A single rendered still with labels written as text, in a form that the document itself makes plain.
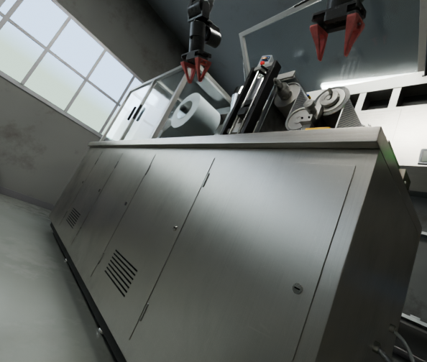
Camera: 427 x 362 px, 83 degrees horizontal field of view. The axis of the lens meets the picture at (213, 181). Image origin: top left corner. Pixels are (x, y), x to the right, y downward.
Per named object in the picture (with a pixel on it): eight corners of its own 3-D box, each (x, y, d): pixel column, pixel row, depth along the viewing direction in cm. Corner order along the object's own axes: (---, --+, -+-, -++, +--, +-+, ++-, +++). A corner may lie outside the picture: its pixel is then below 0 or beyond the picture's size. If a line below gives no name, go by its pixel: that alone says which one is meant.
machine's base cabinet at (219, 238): (41, 225, 226) (89, 146, 245) (105, 246, 265) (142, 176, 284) (216, 679, 34) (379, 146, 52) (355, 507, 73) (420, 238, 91)
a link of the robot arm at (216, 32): (187, 6, 90) (203, -3, 84) (209, 19, 98) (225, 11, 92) (185, 40, 92) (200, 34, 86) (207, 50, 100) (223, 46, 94)
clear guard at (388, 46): (242, 36, 183) (243, 36, 183) (254, 103, 199) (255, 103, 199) (424, -51, 103) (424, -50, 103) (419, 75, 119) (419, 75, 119)
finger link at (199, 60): (198, 85, 96) (199, 59, 95) (210, 82, 91) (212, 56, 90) (184, 80, 91) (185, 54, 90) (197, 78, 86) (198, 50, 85)
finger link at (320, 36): (315, 65, 64) (320, 27, 63) (345, 61, 59) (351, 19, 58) (305, 58, 59) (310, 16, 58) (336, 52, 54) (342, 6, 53)
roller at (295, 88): (269, 108, 127) (279, 86, 130) (292, 135, 142) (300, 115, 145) (294, 105, 116) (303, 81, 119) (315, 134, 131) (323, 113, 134)
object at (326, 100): (315, 103, 103) (325, 89, 103) (317, 107, 104) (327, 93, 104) (331, 105, 97) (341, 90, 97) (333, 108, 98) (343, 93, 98)
